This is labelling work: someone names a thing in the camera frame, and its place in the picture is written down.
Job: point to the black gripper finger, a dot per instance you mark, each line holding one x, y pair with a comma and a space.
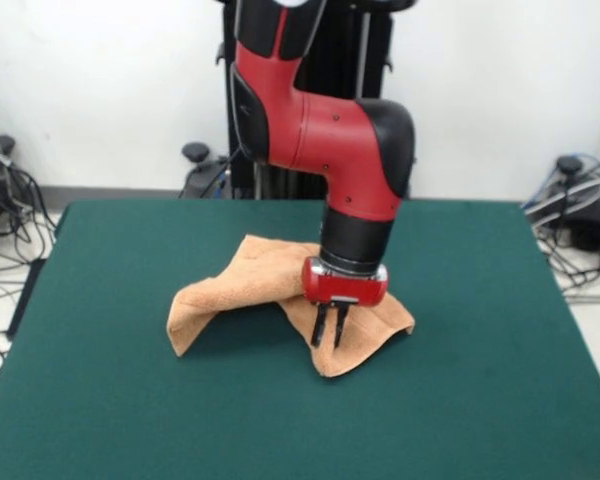
318, 325
341, 325

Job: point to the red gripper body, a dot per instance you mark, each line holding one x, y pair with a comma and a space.
342, 290

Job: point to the tan terry towel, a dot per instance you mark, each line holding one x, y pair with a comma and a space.
260, 280

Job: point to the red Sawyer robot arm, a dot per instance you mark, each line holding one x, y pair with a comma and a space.
330, 140

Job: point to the dark green tablecloth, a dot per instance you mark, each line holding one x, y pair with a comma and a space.
455, 375

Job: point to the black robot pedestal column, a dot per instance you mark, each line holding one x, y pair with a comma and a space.
340, 60

